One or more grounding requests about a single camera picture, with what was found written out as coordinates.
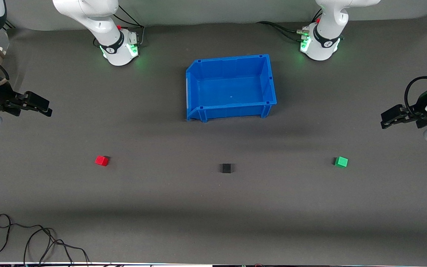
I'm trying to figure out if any black right arm base cable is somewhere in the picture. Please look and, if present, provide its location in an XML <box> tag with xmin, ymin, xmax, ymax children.
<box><xmin>93</xmin><ymin>5</ymin><xmax>146</xmax><ymax>48</ymax></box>

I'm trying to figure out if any black left arm base cable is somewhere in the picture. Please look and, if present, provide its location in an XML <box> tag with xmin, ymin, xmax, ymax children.
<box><xmin>256</xmin><ymin>9</ymin><xmax>323</xmax><ymax>42</ymax></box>

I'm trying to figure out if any thin black loose cable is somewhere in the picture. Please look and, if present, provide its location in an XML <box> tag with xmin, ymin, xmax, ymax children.
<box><xmin>0</xmin><ymin>214</ymin><xmax>90</xmax><ymax>267</ymax></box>

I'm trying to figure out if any black arm base cable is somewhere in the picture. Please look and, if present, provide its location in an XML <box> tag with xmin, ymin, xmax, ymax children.
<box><xmin>93</xmin><ymin>5</ymin><xmax>146</xmax><ymax>48</ymax></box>
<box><xmin>256</xmin><ymin>9</ymin><xmax>323</xmax><ymax>42</ymax></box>

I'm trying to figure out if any blue plastic storage bin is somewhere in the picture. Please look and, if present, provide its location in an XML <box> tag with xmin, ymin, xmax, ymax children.
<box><xmin>186</xmin><ymin>54</ymin><xmax>277</xmax><ymax>123</ymax></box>

